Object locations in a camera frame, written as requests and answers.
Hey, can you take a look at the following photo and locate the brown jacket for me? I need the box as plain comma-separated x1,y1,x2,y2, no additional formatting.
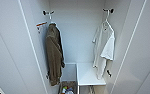
45,22,66,87

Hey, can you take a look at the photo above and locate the white T-shirt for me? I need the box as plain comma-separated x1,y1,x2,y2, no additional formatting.
91,21,116,81

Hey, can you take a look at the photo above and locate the brown box with colourful items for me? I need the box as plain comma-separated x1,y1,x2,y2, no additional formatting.
58,80,79,94

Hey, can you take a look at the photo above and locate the white wardrobe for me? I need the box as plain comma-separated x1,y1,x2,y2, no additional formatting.
18,0,147,94

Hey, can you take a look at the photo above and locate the white clothes hanger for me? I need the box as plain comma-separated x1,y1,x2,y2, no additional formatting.
100,11,113,31
46,11,57,28

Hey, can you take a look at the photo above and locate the black wardrobe hook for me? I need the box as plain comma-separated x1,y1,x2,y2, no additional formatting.
102,7,115,15
41,9,56,18

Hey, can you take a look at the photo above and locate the orange and white sticker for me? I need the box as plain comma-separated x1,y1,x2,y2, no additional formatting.
35,21,49,34

